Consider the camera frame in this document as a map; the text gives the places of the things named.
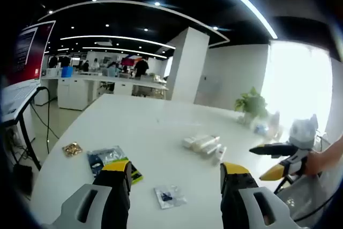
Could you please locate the open laptop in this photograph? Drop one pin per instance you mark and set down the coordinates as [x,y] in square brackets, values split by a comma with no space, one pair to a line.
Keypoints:
[29,52]

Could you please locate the small clear plastic bag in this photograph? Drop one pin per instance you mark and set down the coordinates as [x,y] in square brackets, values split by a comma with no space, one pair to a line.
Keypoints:
[168,196]

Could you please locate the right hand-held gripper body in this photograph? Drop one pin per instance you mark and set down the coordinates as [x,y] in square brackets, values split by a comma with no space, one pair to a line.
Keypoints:
[302,137]

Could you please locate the potted green plant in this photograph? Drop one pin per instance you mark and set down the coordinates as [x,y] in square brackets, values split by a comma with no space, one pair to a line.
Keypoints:
[252,104]

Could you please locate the small clear bottle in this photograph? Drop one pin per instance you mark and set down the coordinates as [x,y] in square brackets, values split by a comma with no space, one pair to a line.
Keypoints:
[274,121]

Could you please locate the green black foil sachet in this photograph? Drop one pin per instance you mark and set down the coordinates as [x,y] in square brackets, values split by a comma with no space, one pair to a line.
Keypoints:
[107,156]

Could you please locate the gold foil packet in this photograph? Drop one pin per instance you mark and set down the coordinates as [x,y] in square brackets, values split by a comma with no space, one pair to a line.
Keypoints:
[71,149]

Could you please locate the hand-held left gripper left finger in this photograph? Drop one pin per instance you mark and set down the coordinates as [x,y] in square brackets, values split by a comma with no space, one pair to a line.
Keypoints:
[85,205]

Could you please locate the black laptop stand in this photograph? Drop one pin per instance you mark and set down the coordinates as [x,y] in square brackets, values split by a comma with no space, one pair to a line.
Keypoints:
[26,137]

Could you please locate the white office counter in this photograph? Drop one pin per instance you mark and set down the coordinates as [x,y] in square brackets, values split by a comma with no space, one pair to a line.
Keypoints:
[72,92]

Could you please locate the ceiling light strip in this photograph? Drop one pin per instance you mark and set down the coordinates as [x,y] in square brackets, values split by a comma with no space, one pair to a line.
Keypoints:
[246,1]

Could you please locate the blue storage box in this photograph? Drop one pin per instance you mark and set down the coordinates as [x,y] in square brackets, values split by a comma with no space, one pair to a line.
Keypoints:
[67,71]

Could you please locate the red collared skincare bottle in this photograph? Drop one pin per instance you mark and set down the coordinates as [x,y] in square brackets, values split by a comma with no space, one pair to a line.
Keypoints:
[206,141]

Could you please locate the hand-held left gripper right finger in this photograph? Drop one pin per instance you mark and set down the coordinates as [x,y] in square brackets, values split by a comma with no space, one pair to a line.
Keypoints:
[257,207]

